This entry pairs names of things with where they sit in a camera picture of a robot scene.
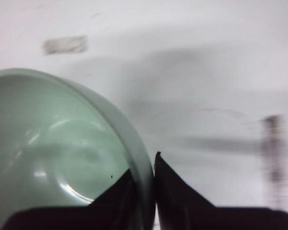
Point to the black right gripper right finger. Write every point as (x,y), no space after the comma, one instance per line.
(182,208)

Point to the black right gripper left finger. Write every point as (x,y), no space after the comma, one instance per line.
(110,211)

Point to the green bowl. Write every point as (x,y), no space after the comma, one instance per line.
(63,145)

